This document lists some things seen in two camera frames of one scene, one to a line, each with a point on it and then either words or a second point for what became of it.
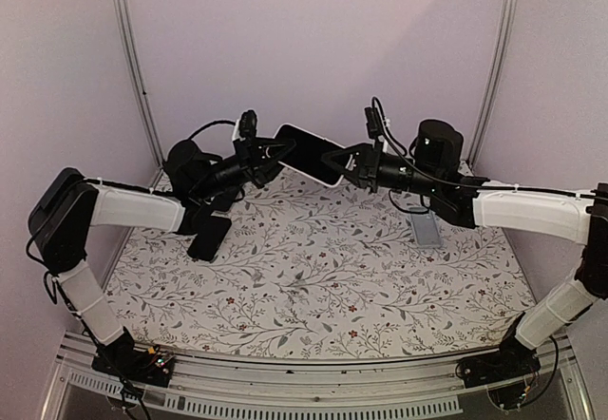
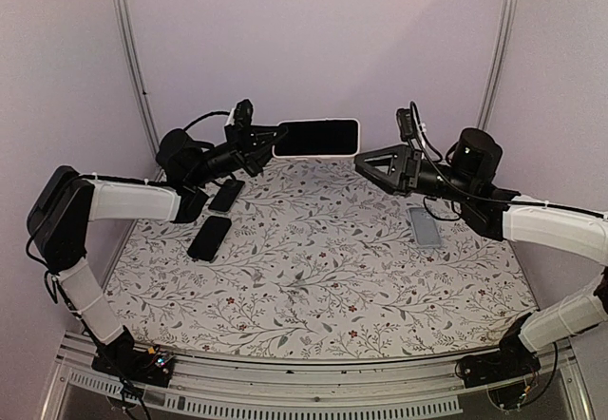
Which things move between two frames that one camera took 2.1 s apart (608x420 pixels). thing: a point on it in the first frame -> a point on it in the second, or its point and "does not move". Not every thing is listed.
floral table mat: x=322 y=271 does not move
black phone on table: x=210 y=238 does not move
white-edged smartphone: x=306 y=155 -> x=318 y=137
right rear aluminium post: x=504 y=40 does not move
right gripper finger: x=351 y=161 -> x=385 y=166
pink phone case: x=307 y=155 -> x=274 y=150
